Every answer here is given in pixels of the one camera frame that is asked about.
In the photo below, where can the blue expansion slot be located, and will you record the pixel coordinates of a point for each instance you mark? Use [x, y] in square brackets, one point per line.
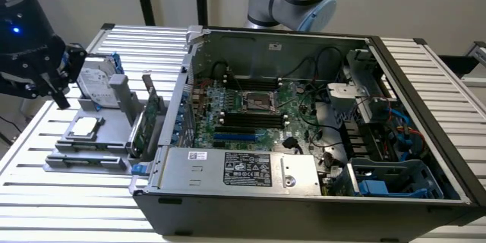
[234, 137]

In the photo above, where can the black box beside table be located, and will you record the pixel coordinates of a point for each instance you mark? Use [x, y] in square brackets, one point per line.
[457, 65]

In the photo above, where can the grey metal disk bay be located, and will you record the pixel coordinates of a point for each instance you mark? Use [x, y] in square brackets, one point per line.
[365, 83]

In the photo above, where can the hard disk with blue rails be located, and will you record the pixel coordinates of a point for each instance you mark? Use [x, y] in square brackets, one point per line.
[96, 83]

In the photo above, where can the silver CPU chip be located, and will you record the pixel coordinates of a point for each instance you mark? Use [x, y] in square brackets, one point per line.
[86, 128]

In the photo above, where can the blue case latch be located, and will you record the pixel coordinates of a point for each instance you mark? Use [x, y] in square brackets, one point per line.
[139, 169]

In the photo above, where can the black RAM slot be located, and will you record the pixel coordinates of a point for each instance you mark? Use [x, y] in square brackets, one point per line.
[253, 82]
[254, 125]
[253, 78]
[254, 114]
[253, 85]
[254, 121]
[254, 118]

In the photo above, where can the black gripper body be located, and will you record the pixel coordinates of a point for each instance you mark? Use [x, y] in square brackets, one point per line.
[28, 49]

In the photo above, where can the CPU socket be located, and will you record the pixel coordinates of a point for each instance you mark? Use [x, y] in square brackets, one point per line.
[259, 101]

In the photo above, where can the aluminium profile bar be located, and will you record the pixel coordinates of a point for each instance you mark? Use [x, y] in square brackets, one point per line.
[477, 51]

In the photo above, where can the silver power supply unit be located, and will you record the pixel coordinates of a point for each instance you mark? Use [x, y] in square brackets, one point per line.
[212, 172]

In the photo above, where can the silver fan shroud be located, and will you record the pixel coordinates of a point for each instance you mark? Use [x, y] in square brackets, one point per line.
[339, 90]

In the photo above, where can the grey parts rack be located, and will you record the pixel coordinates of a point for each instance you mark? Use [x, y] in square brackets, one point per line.
[122, 103]

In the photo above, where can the open black PC case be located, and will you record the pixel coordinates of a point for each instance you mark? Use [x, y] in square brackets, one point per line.
[303, 214]

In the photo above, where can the green motherboard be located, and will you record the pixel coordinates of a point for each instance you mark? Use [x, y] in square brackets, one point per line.
[266, 129]

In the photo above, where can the black table corner cap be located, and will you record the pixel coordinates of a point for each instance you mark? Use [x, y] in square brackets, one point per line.
[107, 26]
[421, 41]

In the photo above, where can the blue plastic drive caddy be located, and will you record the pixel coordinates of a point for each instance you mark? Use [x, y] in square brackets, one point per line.
[394, 177]

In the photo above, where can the black expansion slot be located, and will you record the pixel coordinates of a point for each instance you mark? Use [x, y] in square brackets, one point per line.
[230, 144]

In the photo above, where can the green graphics card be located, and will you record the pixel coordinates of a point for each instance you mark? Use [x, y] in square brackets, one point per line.
[146, 120]

